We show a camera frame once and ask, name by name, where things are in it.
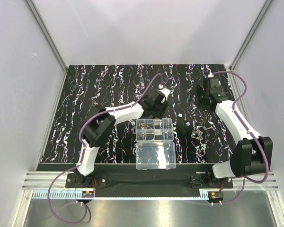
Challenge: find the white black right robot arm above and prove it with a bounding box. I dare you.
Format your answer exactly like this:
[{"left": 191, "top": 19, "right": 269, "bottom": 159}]
[{"left": 195, "top": 76, "right": 273, "bottom": 184}]

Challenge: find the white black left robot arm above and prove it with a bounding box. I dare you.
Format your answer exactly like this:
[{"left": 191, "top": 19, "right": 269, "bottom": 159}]
[{"left": 74, "top": 87, "right": 171, "bottom": 186}]

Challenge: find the clear plastic organizer box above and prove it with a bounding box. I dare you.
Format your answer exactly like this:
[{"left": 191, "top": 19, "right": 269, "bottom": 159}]
[{"left": 135, "top": 118, "right": 176, "bottom": 170}]

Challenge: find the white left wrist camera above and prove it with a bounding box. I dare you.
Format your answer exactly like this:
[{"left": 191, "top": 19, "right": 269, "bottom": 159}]
[{"left": 158, "top": 85, "right": 171, "bottom": 99}]

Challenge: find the aluminium frame profile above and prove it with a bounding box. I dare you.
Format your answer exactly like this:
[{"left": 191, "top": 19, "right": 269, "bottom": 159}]
[{"left": 25, "top": 0, "right": 69, "bottom": 74}]

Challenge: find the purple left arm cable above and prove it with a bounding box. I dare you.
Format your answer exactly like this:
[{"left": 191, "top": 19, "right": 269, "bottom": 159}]
[{"left": 48, "top": 72, "right": 165, "bottom": 224}]

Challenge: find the grey cable duct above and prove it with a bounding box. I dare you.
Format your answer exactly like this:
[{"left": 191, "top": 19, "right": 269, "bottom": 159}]
[{"left": 32, "top": 189, "right": 209, "bottom": 201}]

